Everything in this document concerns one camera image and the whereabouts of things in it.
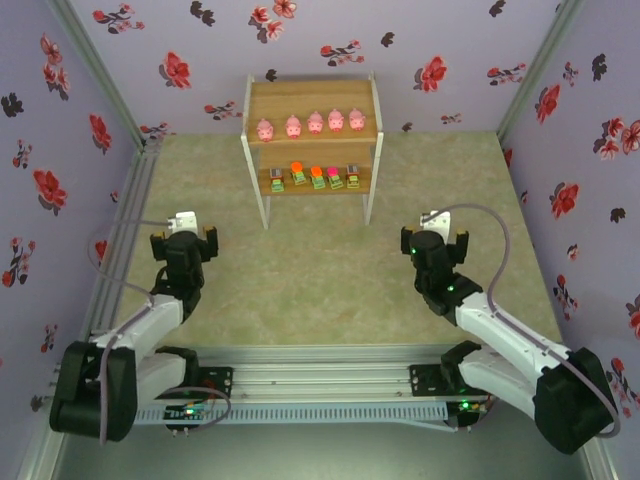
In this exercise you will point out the grey-topped green toy truck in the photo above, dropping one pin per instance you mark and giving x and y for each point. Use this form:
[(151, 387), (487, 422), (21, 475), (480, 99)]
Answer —
[(277, 181), (353, 176)]

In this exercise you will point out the pink-topped green toy truck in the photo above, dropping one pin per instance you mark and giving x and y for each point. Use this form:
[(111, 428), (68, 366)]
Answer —
[(334, 178)]

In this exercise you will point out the orange-topped green toy truck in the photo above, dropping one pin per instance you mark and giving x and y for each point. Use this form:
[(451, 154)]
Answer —
[(298, 173), (317, 178)]

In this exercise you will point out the pink plastic toy pig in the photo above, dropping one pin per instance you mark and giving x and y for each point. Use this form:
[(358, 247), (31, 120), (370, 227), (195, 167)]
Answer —
[(357, 120), (336, 120), (265, 130), (315, 123), (293, 127)]

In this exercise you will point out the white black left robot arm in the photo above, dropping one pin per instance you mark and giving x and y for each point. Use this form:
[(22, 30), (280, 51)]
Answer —
[(155, 315)]

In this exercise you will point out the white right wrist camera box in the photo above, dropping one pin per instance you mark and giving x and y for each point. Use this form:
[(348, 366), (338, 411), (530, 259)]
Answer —
[(437, 221)]

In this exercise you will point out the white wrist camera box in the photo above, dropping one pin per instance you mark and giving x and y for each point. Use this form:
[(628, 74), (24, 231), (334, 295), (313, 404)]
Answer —
[(182, 220), (437, 221)]

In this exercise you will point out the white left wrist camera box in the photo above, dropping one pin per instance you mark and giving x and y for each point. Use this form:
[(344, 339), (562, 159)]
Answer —
[(182, 220)]

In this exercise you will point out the aluminium side rail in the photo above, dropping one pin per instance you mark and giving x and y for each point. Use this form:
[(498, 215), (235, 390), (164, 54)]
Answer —
[(125, 200)]

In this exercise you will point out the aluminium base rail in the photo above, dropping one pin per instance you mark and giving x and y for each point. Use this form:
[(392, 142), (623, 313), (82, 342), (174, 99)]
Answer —
[(325, 380)]

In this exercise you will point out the wooden shelf with white frame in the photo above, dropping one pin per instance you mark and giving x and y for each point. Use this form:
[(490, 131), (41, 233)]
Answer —
[(310, 92)]

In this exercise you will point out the aluminium frame post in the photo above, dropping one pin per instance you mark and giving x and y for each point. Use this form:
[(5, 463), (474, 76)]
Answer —
[(40, 450), (100, 75), (600, 460), (540, 70)]

